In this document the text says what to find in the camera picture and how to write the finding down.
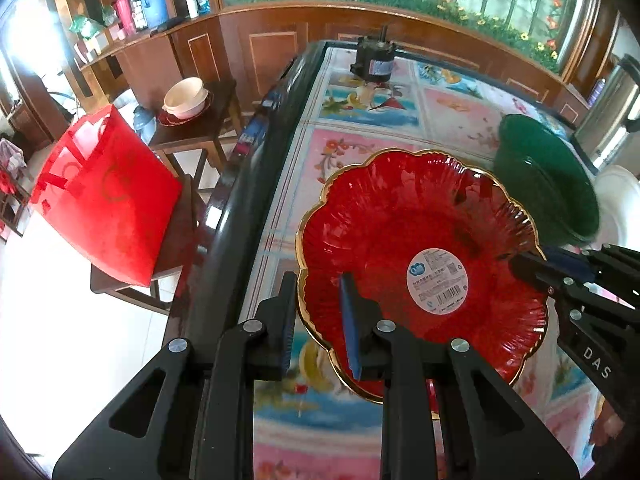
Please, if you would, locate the dark wooden stool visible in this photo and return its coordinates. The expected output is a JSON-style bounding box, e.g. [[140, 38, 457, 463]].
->
[[90, 174, 205, 314]]

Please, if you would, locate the red paper gift bag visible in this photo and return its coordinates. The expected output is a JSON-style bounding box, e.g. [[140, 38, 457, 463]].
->
[[30, 105, 182, 286]]

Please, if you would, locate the right hand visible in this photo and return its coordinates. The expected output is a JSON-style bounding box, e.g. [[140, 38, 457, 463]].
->
[[589, 401, 625, 446]]

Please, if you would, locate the small black motor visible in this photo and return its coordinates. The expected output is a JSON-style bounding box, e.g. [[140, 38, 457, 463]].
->
[[350, 25, 397, 84]]

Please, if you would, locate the red thermos jug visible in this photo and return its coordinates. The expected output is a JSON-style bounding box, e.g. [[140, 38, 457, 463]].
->
[[115, 0, 136, 36]]

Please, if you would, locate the dark wooden side table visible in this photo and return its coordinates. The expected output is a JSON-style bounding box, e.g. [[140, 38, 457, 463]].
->
[[149, 79, 243, 183]]

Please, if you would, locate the cream bowl on stool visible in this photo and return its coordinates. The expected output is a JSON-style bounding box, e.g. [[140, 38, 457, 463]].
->
[[162, 77, 208, 119]]

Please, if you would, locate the white spray bottle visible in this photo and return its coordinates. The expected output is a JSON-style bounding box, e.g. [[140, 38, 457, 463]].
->
[[186, 0, 200, 20]]

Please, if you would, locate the stainless steel electric kettle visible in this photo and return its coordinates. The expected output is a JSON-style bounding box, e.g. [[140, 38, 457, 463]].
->
[[570, 54, 639, 174]]

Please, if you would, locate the black thermos jug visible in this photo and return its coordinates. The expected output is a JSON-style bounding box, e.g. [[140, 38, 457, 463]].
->
[[129, 0, 148, 32]]

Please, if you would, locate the dark green plastic bowl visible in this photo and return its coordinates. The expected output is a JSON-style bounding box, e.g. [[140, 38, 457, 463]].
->
[[494, 114, 600, 247]]

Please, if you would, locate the blue thermos jug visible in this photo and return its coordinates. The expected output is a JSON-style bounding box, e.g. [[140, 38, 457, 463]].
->
[[141, 0, 169, 29]]

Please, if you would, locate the white foam bowl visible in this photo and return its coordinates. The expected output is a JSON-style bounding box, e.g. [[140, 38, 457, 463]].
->
[[593, 165, 640, 252]]

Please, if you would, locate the red scalloped plate with label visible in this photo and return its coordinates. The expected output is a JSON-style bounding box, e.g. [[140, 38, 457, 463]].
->
[[296, 148, 549, 403]]

